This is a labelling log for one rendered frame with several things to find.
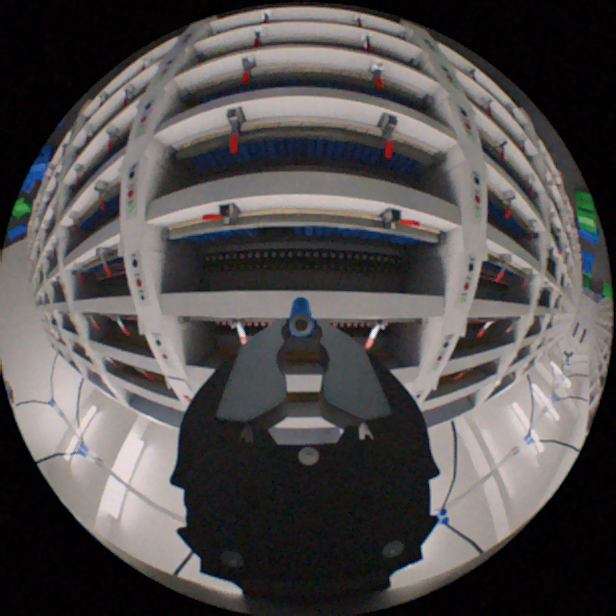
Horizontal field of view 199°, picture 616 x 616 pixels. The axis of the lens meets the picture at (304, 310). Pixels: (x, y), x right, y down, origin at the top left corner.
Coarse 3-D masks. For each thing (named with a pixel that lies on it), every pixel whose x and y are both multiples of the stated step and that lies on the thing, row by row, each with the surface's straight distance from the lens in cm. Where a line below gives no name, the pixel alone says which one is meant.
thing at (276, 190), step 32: (192, 192) 34; (224, 192) 30; (256, 192) 28; (288, 192) 27; (320, 192) 27; (352, 192) 29; (384, 192) 31; (416, 192) 35; (160, 224) 41; (448, 224) 39; (192, 256) 52; (416, 256) 52
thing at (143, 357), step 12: (120, 336) 98; (96, 348) 99; (108, 348) 85; (120, 348) 90; (132, 348) 86; (144, 348) 83; (120, 360) 78; (132, 360) 70; (144, 360) 63; (156, 360) 58; (144, 372) 73; (168, 384) 60
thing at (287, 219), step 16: (192, 224) 38; (208, 224) 36; (224, 224) 34; (240, 224) 33; (256, 224) 32; (272, 224) 32; (288, 224) 32; (304, 224) 32; (320, 224) 32; (336, 224) 32; (352, 224) 32; (368, 224) 33; (400, 224) 35; (432, 240) 41
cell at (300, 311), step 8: (296, 304) 15; (304, 304) 15; (296, 312) 12; (304, 312) 12; (296, 320) 12; (304, 320) 12; (312, 320) 12; (296, 328) 12; (304, 328) 12; (312, 328) 13
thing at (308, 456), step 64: (256, 448) 6; (320, 448) 6; (384, 448) 6; (192, 512) 6; (256, 512) 6; (320, 512) 6; (384, 512) 6; (256, 576) 6; (320, 576) 6; (384, 576) 7
